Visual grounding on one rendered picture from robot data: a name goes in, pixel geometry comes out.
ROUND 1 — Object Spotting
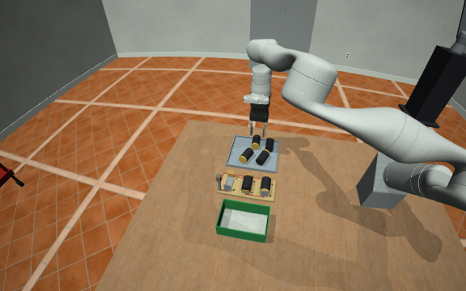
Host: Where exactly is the green open box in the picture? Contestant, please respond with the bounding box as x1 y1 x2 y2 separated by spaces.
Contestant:
215 198 270 243

